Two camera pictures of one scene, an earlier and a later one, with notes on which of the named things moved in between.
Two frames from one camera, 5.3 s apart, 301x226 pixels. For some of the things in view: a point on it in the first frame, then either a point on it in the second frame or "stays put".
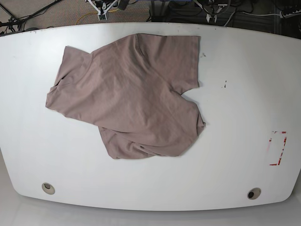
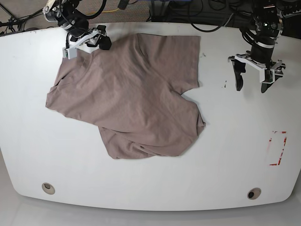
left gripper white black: [102, 6] to [87, 42]
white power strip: [282, 16] stays put
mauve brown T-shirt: [132, 89] stays put
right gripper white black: [212, 15] to [270, 71]
